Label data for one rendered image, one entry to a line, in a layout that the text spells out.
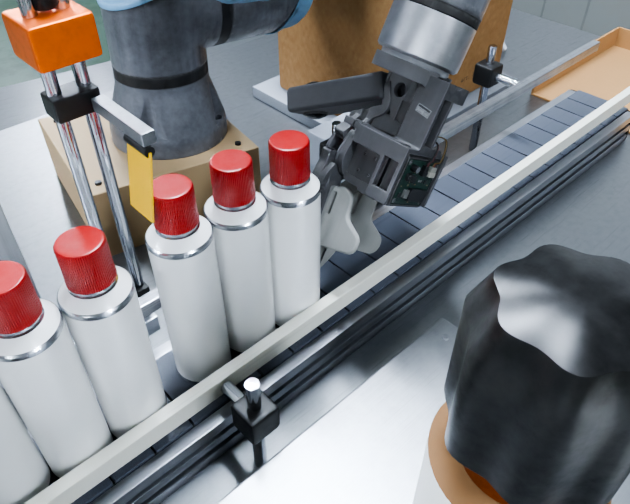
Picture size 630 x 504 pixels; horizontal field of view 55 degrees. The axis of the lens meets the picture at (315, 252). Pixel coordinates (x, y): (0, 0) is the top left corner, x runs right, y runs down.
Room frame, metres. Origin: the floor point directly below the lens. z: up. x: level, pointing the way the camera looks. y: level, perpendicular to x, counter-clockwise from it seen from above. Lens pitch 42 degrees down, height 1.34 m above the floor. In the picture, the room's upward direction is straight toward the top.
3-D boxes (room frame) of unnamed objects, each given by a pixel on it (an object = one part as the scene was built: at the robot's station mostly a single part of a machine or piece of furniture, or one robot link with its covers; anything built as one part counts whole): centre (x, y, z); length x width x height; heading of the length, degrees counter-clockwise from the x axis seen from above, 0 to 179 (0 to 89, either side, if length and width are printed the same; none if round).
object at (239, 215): (0.39, 0.06, 0.98); 0.05 x 0.05 x 0.20
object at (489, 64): (0.79, -0.26, 0.91); 0.07 x 0.03 x 0.17; 43
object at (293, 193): (0.42, 0.02, 0.98); 0.05 x 0.05 x 0.20
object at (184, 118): (0.72, 0.19, 0.97); 0.15 x 0.15 x 0.10
